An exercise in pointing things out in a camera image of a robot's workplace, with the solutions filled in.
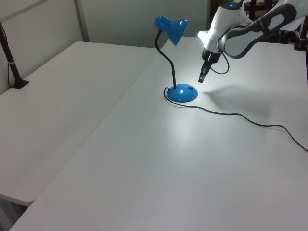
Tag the black clamp with pole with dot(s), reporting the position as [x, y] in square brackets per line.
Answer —
[300, 44]

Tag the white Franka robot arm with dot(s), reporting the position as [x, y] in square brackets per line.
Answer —
[240, 43]

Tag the blue gooseneck desk lamp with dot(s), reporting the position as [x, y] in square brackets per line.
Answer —
[181, 93]

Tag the black stand pole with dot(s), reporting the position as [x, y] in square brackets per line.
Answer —
[252, 9]

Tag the black camera pole with foot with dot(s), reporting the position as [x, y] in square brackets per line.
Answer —
[15, 74]

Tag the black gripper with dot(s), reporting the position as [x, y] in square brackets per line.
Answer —
[215, 57]

